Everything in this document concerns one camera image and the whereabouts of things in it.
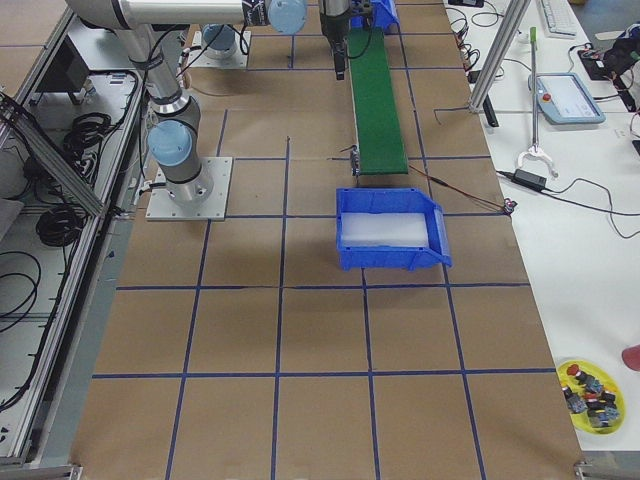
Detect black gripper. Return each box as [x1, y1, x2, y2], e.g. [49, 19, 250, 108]
[318, 0, 350, 81]

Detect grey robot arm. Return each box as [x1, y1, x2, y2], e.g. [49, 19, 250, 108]
[201, 1, 352, 81]
[67, 1, 307, 205]

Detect yellow bowl of buttons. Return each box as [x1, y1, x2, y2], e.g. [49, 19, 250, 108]
[556, 359, 626, 435]

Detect blue source bin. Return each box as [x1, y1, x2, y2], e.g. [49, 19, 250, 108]
[350, 0, 400, 32]

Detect green conveyor belt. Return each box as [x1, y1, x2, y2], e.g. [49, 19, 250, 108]
[348, 27, 408, 176]

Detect white foam pad destination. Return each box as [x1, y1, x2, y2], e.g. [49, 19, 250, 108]
[338, 213, 429, 247]

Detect blue destination bin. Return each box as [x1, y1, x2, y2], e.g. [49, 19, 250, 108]
[336, 188, 453, 271]

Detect white keyboard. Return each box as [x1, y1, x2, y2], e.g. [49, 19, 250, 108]
[537, 0, 577, 39]

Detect black power adapter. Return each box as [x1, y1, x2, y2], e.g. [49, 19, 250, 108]
[512, 169, 547, 191]

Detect grabber reach tool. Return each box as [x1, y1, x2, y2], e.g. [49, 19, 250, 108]
[516, 27, 558, 178]

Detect blue teach pendant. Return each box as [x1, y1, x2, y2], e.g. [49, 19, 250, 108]
[536, 73, 606, 125]

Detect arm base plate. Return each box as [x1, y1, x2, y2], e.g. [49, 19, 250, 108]
[146, 157, 233, 221]
[187, 30, 251, 70]

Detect aluminium frame post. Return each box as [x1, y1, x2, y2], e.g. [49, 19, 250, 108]
[468, 0, 530, 116]

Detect red black motor wires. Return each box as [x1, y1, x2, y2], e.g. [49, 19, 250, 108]
[407, 167, 516, 216]

